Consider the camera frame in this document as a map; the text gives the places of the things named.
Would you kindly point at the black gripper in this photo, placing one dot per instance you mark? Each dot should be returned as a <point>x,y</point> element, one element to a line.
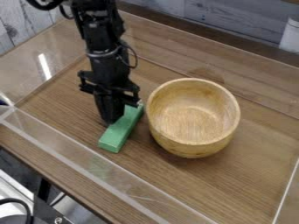
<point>107,81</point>

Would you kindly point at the green rectangular block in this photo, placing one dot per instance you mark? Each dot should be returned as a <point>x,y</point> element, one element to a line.
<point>115,136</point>

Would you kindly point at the light brown wooden bowl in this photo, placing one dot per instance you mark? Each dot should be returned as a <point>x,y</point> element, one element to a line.
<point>193,116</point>

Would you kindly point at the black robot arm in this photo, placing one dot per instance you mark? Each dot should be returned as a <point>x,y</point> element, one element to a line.
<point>100,26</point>

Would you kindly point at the clear acrylic tray walls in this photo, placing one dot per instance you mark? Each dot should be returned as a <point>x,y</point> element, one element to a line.
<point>246,185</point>

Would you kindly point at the white cylinder container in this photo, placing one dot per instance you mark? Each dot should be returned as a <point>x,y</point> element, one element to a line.
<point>290,39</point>

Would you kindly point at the black metal bracket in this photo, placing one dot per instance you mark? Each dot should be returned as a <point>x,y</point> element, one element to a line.
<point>44,214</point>

